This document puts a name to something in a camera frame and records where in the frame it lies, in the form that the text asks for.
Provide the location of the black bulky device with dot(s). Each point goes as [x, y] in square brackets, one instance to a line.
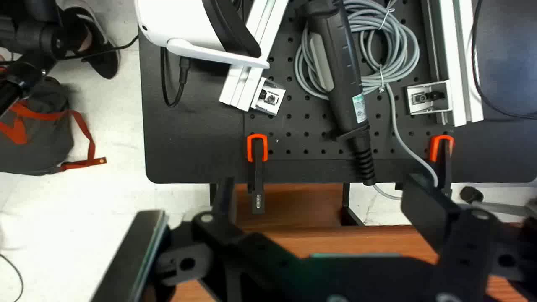
[39, 34]

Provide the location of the black flat panel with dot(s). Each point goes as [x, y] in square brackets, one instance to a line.
[131, 257]

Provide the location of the silver aluminium extrusion rail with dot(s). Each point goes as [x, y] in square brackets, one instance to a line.
[246, 78]
[462, 61]

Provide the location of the black handheld pendant controller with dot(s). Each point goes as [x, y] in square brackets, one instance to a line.
[341, 68]

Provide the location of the black perforated breadboard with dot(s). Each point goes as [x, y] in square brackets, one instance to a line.
[195, 135]

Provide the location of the grey lever black knob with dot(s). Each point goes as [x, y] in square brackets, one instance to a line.
[492, 202]

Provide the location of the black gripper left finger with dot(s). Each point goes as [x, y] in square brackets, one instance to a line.
[246, 252]

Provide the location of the white VR headset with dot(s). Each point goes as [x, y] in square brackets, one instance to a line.
[178, 26]

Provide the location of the orange black bar clamp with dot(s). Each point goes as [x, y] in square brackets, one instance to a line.
[442, 152]
[257, 169]

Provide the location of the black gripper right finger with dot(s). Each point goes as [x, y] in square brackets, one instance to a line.
[464, 252]

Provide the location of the dark blue flat panel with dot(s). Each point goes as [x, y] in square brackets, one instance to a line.
[509, 51]

